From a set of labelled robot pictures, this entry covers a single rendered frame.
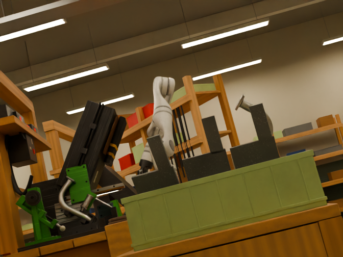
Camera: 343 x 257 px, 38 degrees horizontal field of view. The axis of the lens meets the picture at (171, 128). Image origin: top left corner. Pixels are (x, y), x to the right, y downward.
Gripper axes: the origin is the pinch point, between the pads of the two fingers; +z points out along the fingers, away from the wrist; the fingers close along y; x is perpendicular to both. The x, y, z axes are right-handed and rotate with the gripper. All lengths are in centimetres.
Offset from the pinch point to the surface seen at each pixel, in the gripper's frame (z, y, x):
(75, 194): 13.9, 2.4, -32.2
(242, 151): -7, 95, 63
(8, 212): 34, 30, -50
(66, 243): 39, 57, -3
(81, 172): 1.1, 0.7, -34.5
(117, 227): 26, 53, 15
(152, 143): 0, 104, 35
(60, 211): 24.9, 3.3, -37.0
